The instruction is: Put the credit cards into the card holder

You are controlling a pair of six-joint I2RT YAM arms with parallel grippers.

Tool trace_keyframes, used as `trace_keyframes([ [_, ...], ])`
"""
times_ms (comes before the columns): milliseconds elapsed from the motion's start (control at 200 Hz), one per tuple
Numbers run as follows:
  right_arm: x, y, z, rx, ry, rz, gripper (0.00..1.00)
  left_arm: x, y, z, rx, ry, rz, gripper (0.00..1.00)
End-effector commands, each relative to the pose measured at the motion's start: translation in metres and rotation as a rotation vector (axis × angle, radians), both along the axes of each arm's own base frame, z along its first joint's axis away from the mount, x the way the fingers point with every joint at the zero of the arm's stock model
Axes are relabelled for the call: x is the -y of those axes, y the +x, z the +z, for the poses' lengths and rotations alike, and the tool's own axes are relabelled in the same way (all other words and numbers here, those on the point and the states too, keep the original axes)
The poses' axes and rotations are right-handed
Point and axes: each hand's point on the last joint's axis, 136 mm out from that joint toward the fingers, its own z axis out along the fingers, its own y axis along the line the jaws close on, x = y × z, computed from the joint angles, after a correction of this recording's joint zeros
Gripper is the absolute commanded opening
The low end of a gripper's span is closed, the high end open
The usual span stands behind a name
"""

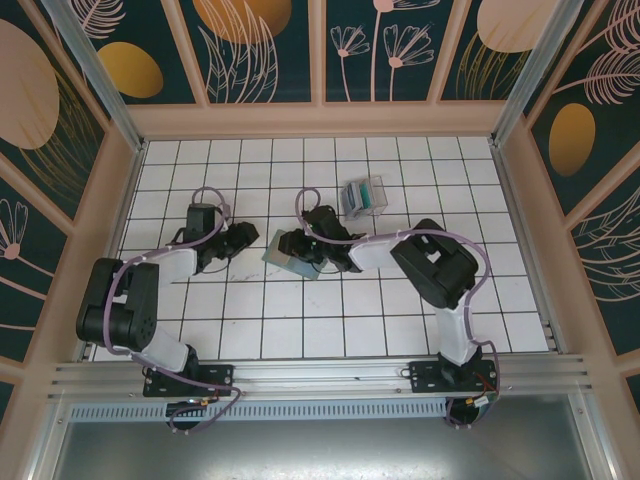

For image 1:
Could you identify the teal credit card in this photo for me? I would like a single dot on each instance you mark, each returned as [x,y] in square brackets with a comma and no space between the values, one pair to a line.
[366,196]

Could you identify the clear acrylic card box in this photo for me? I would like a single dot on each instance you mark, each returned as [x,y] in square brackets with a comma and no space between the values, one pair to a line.
[381,200]

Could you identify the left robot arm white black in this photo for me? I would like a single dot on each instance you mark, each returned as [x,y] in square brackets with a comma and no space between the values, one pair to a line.
[125,320]

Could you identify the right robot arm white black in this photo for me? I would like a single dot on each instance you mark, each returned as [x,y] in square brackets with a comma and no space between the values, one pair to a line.
[435,265]

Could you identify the black controller box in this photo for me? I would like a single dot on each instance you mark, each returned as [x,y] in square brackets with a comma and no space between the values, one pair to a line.
[185,416]

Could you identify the grey metal sheet panel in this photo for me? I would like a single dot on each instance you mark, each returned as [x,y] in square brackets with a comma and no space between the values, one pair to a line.
[320,455]

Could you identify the green circuit board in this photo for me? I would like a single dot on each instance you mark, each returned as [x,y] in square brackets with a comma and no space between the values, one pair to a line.
[484,404]

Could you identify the aluminium mounting rail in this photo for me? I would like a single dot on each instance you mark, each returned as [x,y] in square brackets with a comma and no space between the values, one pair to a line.
[320,377]

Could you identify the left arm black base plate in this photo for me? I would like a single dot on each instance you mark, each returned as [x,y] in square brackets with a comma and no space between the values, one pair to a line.
[220,377]

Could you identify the aluminium frame post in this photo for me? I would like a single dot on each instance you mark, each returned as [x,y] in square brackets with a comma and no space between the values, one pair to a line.
[95,75]
[537,75]

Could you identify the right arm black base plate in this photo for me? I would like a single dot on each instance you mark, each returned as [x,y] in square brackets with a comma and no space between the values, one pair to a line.
[425,377]

